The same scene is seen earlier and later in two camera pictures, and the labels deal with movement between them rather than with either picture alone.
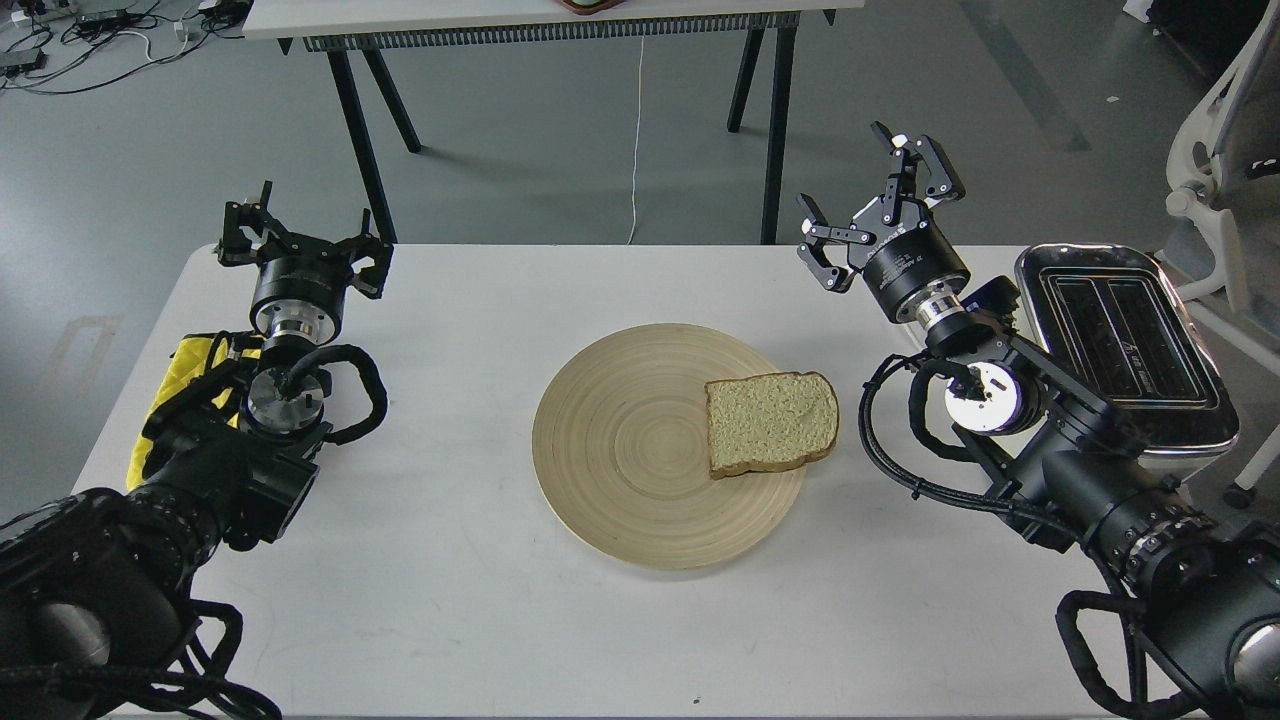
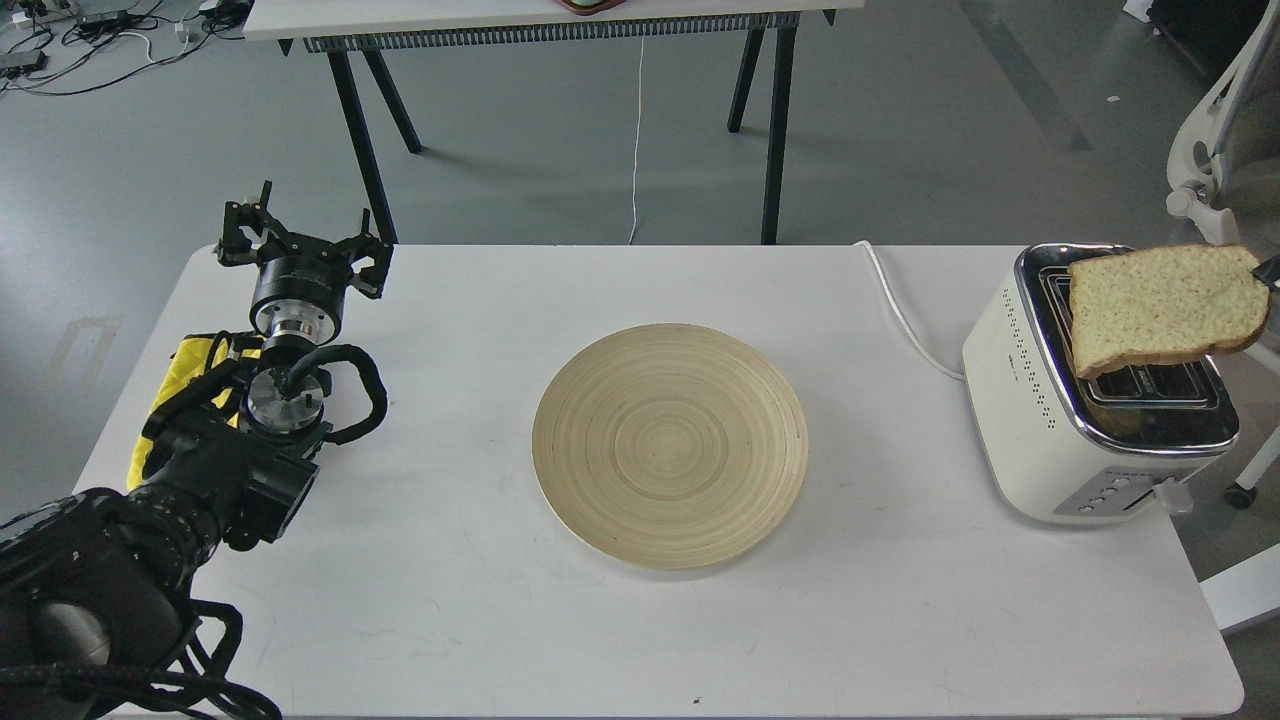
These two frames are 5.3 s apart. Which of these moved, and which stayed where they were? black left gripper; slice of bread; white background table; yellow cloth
Moved: slice of bread
Stayed: yellow cloth; white background table; black left gripper
